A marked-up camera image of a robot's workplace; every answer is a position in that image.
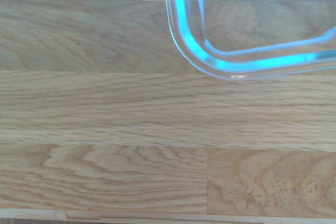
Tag clear glass food container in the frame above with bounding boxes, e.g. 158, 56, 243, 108
160, 0, 336, 82

